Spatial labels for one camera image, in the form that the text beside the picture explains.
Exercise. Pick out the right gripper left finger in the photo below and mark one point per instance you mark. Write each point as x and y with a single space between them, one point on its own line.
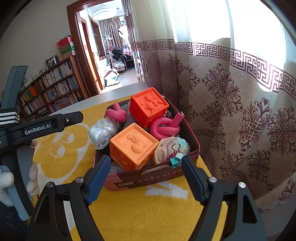
49 221

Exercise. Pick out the clear plastic bag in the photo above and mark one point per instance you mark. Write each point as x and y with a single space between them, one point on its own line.
102 131

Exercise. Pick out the small pink foam knot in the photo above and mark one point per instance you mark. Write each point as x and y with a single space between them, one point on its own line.
116 114

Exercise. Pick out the cream pink knit hat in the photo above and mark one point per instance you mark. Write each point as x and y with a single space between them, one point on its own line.
168 148

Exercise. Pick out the light orange toy cube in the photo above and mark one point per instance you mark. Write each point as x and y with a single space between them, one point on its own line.
132 148

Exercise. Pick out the red metal tin box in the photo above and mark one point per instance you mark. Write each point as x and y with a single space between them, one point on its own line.
151 173

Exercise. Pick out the large pink foam knot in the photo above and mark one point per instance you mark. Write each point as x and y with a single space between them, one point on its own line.
165 127

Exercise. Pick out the red orange toy cube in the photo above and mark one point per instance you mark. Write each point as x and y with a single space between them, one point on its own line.
146 106

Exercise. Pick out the leopard print plush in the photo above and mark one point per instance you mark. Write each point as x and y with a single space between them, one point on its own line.
168 114

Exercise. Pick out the large grey knit cloth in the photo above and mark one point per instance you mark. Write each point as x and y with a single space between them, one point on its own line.
129 118

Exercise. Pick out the dark left sleeve forearm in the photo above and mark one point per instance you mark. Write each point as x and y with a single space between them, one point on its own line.
12 227

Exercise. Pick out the white gloved left hand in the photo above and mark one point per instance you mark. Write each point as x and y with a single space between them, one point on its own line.
7 180

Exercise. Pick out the wooden bookshelf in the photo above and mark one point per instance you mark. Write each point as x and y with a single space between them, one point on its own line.
60 86

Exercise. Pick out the yellow white blanket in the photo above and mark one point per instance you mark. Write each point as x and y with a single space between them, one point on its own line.
162 211

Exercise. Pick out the teal binder clip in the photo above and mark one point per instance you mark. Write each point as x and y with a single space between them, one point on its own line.
176 157

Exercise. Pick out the stacked boxes on shelf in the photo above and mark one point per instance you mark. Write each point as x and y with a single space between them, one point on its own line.
66 48

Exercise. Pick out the patterned curtain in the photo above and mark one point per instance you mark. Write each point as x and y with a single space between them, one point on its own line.
229 66

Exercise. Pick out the brown wooden door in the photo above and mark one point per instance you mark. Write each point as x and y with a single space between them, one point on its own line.
127 8

